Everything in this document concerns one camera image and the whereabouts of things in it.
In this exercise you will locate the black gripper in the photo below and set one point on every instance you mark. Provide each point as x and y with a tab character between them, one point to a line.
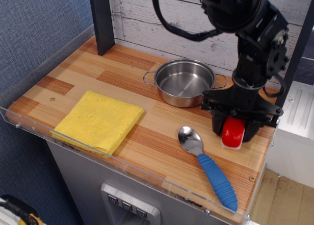
239	103

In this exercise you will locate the red and white toy sushi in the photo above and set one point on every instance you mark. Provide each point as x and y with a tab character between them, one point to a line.
233	133

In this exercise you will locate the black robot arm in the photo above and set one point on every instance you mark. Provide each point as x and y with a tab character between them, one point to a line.
262	33

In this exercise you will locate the yellow and black corner object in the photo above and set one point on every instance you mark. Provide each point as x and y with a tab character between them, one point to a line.
15	212

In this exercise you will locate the white side unit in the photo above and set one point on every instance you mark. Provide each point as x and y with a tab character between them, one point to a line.
291	153

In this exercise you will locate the small steel pot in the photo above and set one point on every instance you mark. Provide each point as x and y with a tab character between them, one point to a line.
181	82

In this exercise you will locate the yellow folded cloth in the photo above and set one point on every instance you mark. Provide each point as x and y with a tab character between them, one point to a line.
98	123

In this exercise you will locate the grey cabinet with dispenser panel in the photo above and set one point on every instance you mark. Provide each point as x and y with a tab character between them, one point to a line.
105	194

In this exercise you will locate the clear acrylic table guard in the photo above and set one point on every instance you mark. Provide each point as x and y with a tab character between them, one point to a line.
149	174

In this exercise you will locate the dark right upright post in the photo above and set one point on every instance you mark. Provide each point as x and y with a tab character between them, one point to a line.
300	16

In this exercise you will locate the dark upright post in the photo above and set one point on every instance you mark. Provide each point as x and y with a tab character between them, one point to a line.
103	26
300	16

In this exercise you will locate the spoon with blue handle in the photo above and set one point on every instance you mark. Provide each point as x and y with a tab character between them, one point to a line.
192	143

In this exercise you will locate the dark left upright post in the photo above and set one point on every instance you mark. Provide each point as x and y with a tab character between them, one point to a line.
103	26

